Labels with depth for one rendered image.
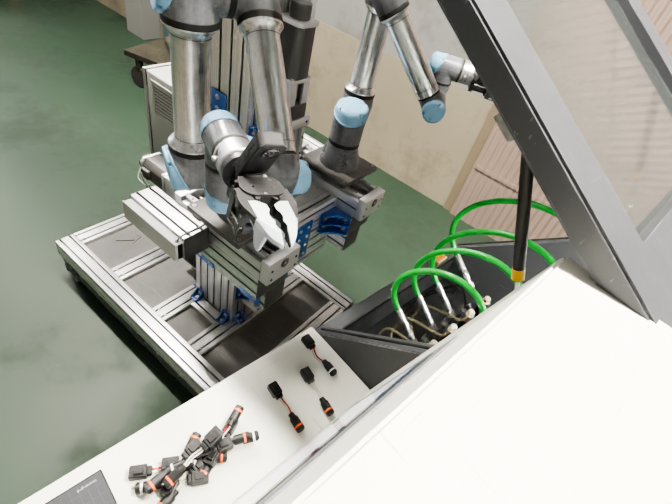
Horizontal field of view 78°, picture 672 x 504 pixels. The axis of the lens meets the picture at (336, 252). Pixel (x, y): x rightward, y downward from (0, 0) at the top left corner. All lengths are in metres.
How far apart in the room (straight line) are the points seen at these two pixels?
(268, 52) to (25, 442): 1.73
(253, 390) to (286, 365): 0.10
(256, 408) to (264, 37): 0.77
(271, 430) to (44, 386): 1.44
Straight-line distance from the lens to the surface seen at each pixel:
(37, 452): 2.09
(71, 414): 2.13
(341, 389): 1.01
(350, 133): 1.50
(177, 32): 0.97
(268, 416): 0.95
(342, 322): 1.16
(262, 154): 0.62
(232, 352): 1.94
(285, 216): 0.62
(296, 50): 1.26
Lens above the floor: 1.85
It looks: 42 degrees down
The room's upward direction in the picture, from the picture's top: 17 degrees clockwise
